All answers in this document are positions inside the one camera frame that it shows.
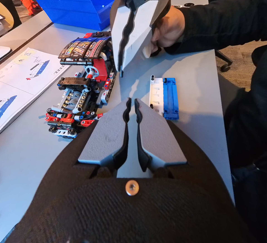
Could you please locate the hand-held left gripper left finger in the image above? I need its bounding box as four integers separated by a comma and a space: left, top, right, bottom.
78, 98, 132, 171

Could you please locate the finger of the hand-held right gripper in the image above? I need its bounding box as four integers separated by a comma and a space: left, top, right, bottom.
112, 5, 134, 72
121, 0, 159, 71

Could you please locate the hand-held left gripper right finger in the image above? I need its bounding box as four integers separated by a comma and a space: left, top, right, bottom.
134, 98, 188, 172

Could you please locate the black brick race car model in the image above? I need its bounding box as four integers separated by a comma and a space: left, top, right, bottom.
39, 31, 117, 138

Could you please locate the blue brick panel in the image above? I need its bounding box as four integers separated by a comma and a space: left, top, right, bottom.
163, 78, 180, 121

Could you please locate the white brick panel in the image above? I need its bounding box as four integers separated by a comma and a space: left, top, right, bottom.
149, 75, 164, 116

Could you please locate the person's right forearm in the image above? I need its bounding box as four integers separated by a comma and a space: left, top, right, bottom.
165, 0, 267, 55

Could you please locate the grey desk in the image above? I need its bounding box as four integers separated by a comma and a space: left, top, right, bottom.
0, 0, 236, 239

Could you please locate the person's right hand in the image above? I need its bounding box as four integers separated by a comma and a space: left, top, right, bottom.
151, 5, 186, 54

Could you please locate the blue storage bin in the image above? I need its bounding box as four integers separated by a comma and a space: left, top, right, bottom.
27, 0, 128, 31

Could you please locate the white table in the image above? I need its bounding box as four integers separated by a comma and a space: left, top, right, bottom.
171, 0, 209, 8

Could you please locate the black office chair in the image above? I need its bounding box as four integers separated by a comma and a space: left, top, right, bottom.
215, 45, 267, 73

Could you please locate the open instruction booklet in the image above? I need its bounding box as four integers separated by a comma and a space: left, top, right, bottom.
0, 47, 70, 133

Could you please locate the instruction sheet on stand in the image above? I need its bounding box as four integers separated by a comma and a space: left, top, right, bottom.
0, 1, 14, 60

